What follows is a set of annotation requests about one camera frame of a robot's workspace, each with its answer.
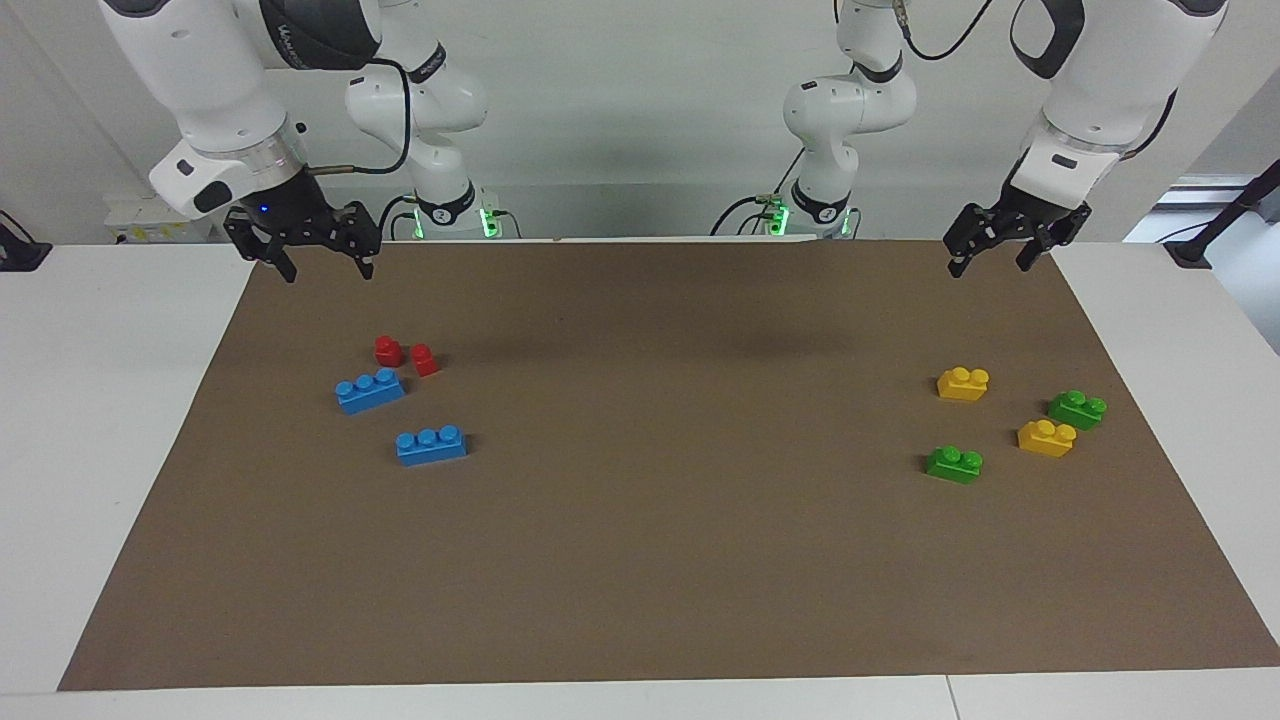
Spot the yellow two-stud brick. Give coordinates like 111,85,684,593
936,366,992,403
1016,419,1079,459

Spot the black table clamp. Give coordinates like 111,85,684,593
0,208,53,273

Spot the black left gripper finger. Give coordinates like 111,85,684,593
1014,202,1093,274
943,202,1004,280

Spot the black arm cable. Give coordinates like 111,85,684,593
893,0,1001,61
305,55,413,179

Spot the black base cable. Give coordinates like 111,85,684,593
376,193,421,241
708,148,807,237

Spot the blue three-stud brick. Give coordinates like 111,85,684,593
333,367,407,416
394,425,469,468

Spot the brown table mat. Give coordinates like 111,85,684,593
57,238,1280,693

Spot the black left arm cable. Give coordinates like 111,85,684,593
893,0,1001,61

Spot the black stand leg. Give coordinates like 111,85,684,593
1163,158,1280,269

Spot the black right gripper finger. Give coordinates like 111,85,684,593
224,208,299,285
318,202,385,281

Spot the green two-stud brick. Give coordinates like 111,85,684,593
1047,389,1109,432
924,445,985,486

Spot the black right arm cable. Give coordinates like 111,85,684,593
305,55,413,179

